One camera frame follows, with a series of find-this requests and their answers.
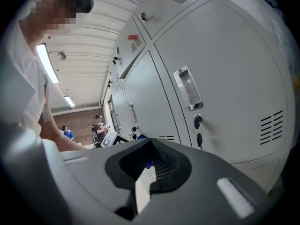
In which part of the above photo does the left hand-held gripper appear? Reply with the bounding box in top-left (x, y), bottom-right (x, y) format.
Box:
top-left (101, 131), bottom-right (129, 149)

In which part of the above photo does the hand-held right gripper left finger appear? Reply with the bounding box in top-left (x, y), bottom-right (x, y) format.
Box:
top-left (2, 127), bottom-right (153, 225)

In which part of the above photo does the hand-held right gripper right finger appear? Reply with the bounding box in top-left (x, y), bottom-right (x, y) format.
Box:
top-left (138, 138), bottom-right (277, 225)

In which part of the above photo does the blue cleaning cloth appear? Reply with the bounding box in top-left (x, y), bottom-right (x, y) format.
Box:
top-left (137, 134), bottom-right (153, 170)

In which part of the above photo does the grey metal locker cabinet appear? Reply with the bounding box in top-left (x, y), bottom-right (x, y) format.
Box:
top-left (100, 0), bottom-right (296, 194)

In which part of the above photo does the person's left forearm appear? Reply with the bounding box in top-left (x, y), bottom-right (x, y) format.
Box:
top-left (38, 102), bottom-right (90, 153)

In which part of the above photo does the long ceiling light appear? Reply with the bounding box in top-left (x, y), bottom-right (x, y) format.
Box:
top-left (63, 95), bottom-right (76, 107)
top-left (36, 43), bottom-right (60, 84)

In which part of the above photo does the set of black locker keys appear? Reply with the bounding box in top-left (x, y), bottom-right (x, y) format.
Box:
top-left (107, 55), bottom-right (204, 151)

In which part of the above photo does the person's white printed t-shirt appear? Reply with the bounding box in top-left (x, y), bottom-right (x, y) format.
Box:
top-left (4, 20), bottom-right (51, 135)

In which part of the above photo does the person's head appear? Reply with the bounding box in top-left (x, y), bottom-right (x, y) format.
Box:
top-left (18, 0), bottom-right (94, 36)

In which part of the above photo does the set of chrome recessed handles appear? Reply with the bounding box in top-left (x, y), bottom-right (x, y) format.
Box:
top-left (106, 11), bottom-right (204, 135)

